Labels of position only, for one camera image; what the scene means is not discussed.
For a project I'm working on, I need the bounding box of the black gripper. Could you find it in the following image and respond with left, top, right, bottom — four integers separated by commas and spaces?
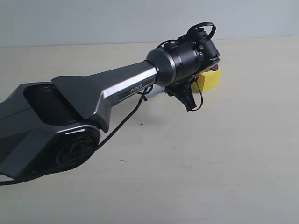
164, 65, 221, 111

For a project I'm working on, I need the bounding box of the black cable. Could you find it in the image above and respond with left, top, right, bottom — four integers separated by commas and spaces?
0, 21, 217, 186

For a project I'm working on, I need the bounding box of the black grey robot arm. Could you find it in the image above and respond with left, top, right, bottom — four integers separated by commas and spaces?
0, 22, 220, 186

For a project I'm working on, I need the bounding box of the yellow cube block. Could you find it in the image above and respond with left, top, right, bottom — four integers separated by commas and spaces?
191, 67, 221, 93

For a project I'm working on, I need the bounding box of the black and white marker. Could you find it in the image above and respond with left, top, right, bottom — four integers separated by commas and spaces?
143, 87, 165, 102

